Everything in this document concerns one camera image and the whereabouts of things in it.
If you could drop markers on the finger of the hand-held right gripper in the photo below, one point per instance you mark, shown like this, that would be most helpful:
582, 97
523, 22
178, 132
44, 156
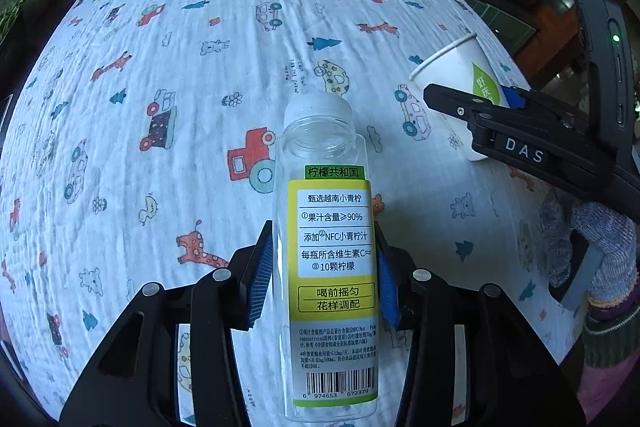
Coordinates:
550, 107
525, 147

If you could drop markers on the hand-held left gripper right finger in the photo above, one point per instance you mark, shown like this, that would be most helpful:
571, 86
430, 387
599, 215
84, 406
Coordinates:
387, 287

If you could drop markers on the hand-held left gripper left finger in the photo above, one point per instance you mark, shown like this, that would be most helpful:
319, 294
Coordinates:
260, 277

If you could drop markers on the clear juice bottle yellow label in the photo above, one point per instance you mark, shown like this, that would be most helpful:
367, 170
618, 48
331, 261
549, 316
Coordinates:
332, 232

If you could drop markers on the white paper cup green leaf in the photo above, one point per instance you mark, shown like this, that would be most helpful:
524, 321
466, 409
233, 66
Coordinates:
455, 67

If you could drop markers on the person's right forearm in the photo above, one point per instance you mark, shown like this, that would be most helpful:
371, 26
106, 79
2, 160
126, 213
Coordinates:
615, 337

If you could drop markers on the person's right hand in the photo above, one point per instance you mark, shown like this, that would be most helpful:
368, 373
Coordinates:
615, 247

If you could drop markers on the green kitchen cabinet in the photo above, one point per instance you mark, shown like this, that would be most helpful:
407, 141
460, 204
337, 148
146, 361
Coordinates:
505, 24

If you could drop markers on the green leafy vegetables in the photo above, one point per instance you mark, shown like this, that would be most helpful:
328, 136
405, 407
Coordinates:
15, 17

